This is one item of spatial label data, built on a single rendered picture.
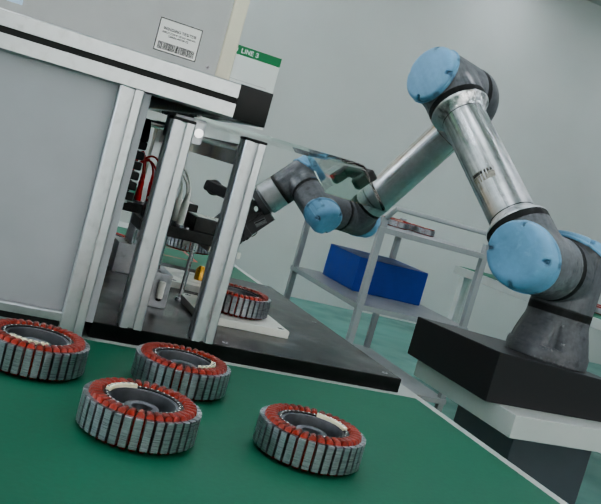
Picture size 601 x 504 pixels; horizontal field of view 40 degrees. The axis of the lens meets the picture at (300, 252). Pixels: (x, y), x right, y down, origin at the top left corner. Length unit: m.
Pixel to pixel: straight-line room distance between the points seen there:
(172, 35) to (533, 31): 7.00
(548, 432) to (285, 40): 5.79
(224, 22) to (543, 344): 0.78
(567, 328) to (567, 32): 6.86
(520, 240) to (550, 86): 6.80
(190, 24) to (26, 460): 0.71
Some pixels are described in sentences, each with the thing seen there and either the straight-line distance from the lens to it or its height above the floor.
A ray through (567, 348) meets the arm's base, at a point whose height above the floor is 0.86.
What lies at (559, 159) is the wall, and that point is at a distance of 8.31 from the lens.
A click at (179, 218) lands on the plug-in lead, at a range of 1.28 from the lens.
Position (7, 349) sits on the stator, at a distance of 0.88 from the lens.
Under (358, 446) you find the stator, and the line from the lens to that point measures 0.84.
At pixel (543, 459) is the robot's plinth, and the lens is 1.56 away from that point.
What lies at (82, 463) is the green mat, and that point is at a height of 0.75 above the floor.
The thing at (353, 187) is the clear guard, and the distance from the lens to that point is 1.35.
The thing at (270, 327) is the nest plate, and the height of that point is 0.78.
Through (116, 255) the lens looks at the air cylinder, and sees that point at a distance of 1.51.
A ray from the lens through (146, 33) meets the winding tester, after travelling 1.20.
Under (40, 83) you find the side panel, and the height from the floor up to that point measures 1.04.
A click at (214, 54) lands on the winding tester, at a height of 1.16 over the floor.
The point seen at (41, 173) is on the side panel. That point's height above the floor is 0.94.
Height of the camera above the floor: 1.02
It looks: 5 degrees down
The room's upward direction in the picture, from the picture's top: 16 degrees clockwise
